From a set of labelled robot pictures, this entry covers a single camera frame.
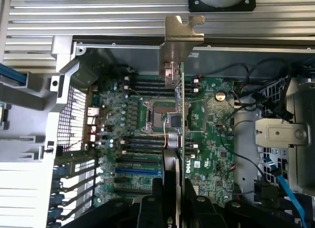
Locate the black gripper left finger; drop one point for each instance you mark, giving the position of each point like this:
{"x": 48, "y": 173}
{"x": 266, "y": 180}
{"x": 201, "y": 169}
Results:
{"x": 147, "y": 210}

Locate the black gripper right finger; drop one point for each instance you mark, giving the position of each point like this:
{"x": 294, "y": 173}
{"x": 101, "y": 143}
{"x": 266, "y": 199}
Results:
{"x": 204, "y": 213}

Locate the blue expansion slot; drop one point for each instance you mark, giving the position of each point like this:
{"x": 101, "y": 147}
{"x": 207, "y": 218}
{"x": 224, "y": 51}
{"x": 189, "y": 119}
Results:
{"x": 137, "y": 171}

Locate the long black expansion slot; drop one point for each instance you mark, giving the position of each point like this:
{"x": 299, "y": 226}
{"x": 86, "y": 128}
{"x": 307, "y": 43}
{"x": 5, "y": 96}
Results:
{"x": 137, "y": 162}

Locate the black RAM slot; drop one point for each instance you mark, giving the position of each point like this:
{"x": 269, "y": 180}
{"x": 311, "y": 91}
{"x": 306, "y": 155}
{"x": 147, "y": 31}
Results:
{"x": 142, "y": 143}
{"x": 147, "y": 78}
{"x": 147, "y": 83}
{"x": 147, "y": 88}
{"x": 147, "y": 93}

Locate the green motherboard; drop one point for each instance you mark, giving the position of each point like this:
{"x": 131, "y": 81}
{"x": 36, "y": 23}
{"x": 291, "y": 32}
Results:
{"x": 211, "y": 144}

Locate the blue card clip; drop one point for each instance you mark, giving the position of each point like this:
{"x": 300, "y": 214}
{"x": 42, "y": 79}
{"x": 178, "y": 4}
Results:
{"x": 53, "y": 224}
{"x": 61, "y": 183}
{"x": 57, "y": 210}
{"x": 60, "y": 197}
{"x": 61, "y": 169}

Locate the CPU socket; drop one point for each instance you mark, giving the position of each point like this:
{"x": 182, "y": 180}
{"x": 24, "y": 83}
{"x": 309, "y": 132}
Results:
{"x": 157, "y": 117}

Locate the metal disk bay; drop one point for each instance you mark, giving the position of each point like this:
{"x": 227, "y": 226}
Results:
{"x": 280, "y": 132}

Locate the silver coin battery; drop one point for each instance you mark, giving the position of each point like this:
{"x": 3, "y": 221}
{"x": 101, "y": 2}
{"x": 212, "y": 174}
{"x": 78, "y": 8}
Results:
{"x": 221, "y": 96}

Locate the open metal PC case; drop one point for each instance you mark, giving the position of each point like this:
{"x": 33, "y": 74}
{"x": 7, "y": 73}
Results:
{"x": 142, "y": 60}

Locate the white sticker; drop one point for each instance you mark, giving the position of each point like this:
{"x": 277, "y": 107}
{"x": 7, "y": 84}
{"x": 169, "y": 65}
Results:
{"x": 194, "y": 55}

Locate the grey parts rack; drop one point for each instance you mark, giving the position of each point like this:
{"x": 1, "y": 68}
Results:
{"x": 24, "y": 95}

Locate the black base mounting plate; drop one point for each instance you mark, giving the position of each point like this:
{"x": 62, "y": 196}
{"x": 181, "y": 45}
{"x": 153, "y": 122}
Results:
{"x": 194, "y": 7}

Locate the grey corner bracket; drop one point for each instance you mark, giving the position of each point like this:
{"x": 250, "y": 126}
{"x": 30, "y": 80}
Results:
{"x": 64, "y": 53}

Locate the blue disk rail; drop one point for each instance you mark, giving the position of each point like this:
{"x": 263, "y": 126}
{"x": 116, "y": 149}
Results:
{"x": 12, "y": 75}

